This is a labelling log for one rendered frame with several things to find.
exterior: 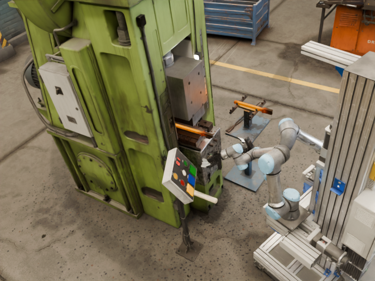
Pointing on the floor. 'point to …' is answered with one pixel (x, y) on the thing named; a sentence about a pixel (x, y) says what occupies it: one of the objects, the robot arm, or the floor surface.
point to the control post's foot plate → (183, 250)
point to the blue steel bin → (236, 17)
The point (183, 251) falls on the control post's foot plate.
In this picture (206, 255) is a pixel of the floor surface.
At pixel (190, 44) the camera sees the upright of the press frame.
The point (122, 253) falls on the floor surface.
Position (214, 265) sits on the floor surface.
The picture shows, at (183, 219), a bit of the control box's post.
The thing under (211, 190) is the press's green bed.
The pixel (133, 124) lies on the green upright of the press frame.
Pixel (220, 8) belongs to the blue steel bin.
